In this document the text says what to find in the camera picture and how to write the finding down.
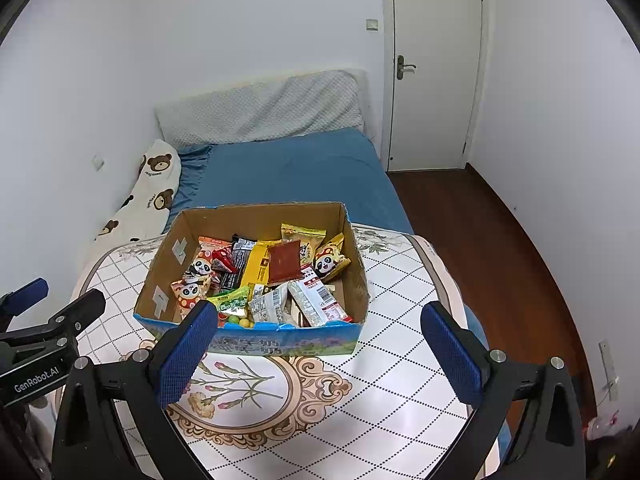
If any bear print white pillow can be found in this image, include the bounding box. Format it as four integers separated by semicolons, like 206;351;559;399
94;139;181;250

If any green candy bag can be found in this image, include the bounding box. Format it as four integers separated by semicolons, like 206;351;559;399
207;286;253;328

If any white wall socket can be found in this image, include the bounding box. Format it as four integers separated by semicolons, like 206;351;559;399
599;340;620;402

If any small red triangular packet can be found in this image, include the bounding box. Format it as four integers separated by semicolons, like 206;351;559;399
210;247;238;274

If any yellow panda snack bag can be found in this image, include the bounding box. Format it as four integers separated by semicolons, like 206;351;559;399
314;233;352;283

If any red white barcode packet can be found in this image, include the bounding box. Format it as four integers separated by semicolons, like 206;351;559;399
288;266;352;327

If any grey padded headboard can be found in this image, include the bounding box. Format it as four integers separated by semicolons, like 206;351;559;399
155;70;366;148

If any wall light switch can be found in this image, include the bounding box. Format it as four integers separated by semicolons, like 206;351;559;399
366;18;378;32

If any white floral quilted blanket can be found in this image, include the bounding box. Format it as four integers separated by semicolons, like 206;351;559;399
49;224;501;480

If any orange panda sunflower seed bag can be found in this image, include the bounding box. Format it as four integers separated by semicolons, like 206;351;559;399
188;236;231;276

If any metal door handle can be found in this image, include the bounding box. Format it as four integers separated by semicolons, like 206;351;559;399
396;55;416;80

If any blue printed cardboard box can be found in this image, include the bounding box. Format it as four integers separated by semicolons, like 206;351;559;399
134;202;369;356

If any yellow rice cracker packet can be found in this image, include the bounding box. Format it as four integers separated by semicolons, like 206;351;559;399
281;223;326;266

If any blue bed sheet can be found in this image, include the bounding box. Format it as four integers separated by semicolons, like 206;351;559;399
167;127;490;351

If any brown snack packet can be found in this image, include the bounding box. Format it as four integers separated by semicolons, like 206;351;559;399
268;240;303;285

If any long yellow snack bag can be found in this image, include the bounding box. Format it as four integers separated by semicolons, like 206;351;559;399
241;240;278;290

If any white grey snack packet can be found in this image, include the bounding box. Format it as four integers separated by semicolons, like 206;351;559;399
250;283;288;325

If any black grey snack bag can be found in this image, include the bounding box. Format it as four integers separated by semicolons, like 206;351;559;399
220;235;256;290

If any white door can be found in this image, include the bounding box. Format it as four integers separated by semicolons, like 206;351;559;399
381;0;489;172

